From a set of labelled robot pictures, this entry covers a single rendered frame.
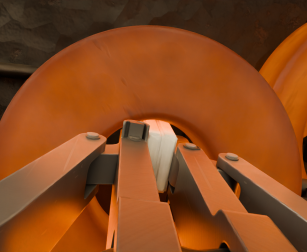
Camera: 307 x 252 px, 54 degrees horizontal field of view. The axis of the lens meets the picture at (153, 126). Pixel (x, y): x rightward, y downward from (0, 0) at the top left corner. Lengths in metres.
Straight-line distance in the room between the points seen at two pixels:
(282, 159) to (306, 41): 0.09
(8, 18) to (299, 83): 0.23
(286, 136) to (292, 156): 0.01
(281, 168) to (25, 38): 0.22
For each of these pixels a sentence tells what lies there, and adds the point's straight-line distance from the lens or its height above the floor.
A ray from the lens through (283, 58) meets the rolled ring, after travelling 0.22.
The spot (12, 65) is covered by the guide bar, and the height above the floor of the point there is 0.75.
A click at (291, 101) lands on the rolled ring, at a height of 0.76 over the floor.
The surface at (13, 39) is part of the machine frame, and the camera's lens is 0.28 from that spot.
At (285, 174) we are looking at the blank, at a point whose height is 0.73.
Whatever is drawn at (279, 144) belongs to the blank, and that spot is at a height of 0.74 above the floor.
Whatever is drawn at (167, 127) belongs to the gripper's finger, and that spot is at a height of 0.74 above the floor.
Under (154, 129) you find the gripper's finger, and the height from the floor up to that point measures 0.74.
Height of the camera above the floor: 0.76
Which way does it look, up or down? 10 degrees down
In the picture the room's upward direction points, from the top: 11 degrees clockwise
